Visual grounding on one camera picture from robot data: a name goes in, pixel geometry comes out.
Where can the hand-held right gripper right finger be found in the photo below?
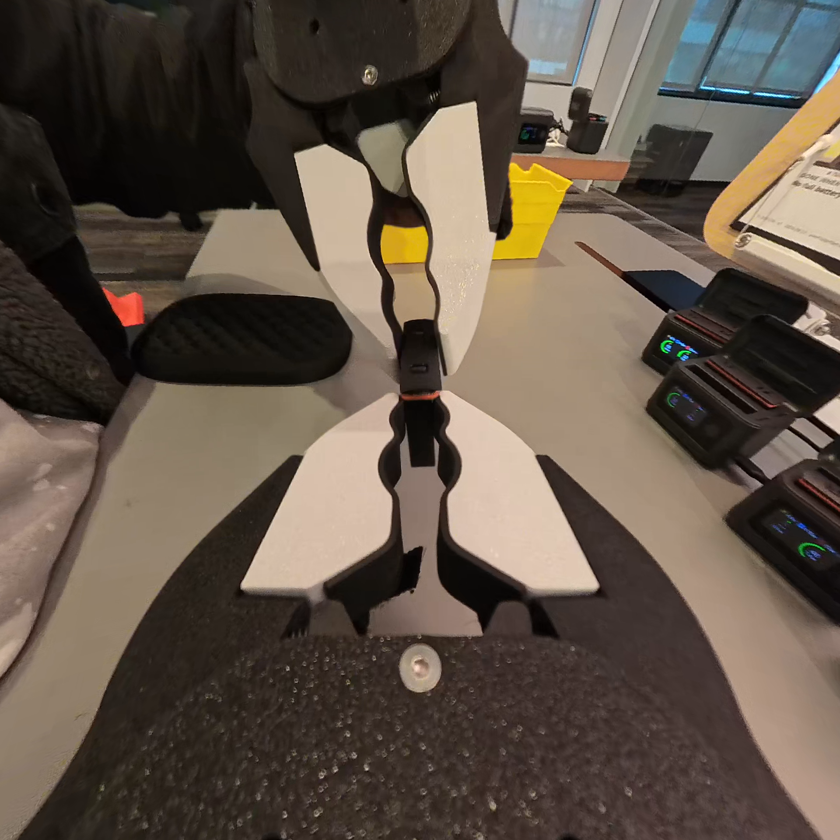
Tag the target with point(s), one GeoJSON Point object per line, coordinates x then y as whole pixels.
{"type": "Point", "coordinates": [519, 525]}

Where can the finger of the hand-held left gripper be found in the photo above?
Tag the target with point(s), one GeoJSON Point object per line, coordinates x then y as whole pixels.
{"type": "Point", "coordinates": [460, 223]}
{"type": "Point", "coordinates": [335, 223]}

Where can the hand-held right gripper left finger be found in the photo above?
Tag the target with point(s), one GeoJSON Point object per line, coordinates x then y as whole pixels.
{"type": "Point", "coordinates": [328, 525]}

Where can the yellow plastic bin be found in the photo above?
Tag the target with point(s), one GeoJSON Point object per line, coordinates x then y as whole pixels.
{"type": "Point", "coordinates": [532, 210]}

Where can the black camera battery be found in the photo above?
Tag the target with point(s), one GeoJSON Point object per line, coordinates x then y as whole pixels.
{"type": "Point", "coordinates": [419, 394]}
{"type": "Point", "coordinates": [742, 383]}
{"type": "Point", "coordinates": [709, 328]}
{"type": "Point", "coordinates": [820, 492]}

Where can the black battery charging case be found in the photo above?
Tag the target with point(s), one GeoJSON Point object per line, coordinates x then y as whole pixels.
{"type": "Point", "coordinates": [722, 302]}
{"type": "Point", "coordinates": [788, 538]}
{"type": "Point", "coordinates": [536, 129]}
{"type": "Point", "coordinates": [788, 368]}

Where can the person's left forearm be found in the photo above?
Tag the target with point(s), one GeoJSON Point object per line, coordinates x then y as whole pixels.
{"type": "Point", "coordinates": [131, 92]}

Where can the black quilted pad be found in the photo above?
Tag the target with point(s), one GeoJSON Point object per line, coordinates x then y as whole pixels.
{"type": "Point", "coordinates": [243, 339]}

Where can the dark desk device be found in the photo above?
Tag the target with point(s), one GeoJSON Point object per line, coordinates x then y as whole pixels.
{"type": "Point", "coordinates": [587, 125]}

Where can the dark flat pad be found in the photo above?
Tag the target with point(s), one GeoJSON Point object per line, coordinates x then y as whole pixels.
{"type": "Point", "coordinates": [663, 286]}

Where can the red blurred object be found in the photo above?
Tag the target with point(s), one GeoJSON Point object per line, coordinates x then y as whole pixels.
{"type": "Point", "coordinates": [125, 309]}

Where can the wooden sign board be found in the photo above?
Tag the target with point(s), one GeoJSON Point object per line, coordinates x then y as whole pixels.
{"type": "Point", "coordinates": [735, 197]}

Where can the white instruction sheet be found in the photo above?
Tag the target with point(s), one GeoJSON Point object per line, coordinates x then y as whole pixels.
{"type": "Point", "coordinates": [801, 204]}

